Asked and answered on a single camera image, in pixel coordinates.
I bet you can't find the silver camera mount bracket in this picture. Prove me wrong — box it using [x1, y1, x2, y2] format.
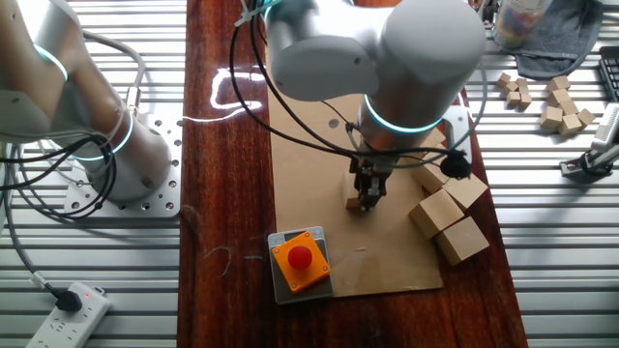
[440, 104, 471, 152]

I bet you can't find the brown cardboard sheet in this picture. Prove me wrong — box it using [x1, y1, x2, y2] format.
[266, 91, 445, 299]

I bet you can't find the power cord with black plug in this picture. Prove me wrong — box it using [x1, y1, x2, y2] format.
[2, 190, 84, 313]

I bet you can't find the grey cable with metal connector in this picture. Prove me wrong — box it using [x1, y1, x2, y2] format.
[79, 28, 147, 117]

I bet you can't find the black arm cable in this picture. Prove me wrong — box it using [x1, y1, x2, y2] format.
[249, 9, 368, 159]
[227, 9, 456, 160]

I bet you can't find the black round wrist camera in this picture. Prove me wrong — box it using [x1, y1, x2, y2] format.
[438, 148, 473, 181]

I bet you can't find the reddish brown wooden board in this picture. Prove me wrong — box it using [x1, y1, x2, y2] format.
[176, 0, 531, 348]

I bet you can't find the dark grey towel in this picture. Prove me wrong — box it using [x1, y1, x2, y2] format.
[512, 0, 605, 81]

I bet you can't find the black cable bundle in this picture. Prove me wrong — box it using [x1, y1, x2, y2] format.
[0, 129, 121, 219]

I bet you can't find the black keyboard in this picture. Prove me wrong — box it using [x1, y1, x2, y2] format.
[598, 45, 619, 103]

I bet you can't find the silver camera on stand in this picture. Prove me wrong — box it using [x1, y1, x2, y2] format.
[590, 101, 619, 155]

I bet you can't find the silver robot mounting plate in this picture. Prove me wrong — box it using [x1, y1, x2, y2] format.
[63, 113, 184, 218]

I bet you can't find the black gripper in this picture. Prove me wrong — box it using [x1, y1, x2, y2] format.
[348, 158, 392, 213]

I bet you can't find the white power strip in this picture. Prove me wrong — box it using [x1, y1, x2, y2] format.
[24, 281, 113, 348]

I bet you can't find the orange emergency stop button box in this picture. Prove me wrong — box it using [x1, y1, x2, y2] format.
[271, 230, 332, 295]

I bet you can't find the orange emergency stop button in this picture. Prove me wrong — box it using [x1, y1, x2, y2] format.
[267, 225, 336, 305]

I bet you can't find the metal camera stand bracket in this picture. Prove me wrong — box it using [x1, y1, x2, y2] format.
[559, 143, 619, 185]

